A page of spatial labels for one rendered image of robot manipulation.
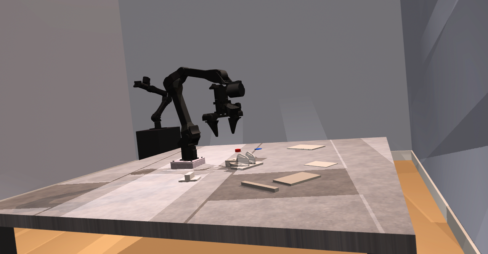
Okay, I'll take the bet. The beige rectangular bar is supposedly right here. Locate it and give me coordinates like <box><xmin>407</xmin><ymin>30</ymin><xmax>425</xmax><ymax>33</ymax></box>
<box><xmin>241</xmin><ymin>181</ymin><xmax>279</xmax><ymax>192</ymax></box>

